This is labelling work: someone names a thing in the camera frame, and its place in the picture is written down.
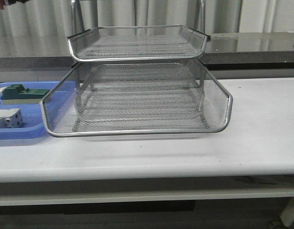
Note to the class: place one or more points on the mesh tray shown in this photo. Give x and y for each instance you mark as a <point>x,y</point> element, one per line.
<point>137,43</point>
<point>178,96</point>

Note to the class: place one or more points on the blue plastic tray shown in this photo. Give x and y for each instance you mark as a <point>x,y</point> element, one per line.
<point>32,124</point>

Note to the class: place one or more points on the green electrical module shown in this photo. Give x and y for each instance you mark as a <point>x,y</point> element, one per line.
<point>18,94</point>

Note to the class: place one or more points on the white circuit breaker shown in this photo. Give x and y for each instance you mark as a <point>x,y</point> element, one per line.
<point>11,118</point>

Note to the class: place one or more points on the white table leg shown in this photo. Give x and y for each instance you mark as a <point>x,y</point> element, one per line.
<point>287,215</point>

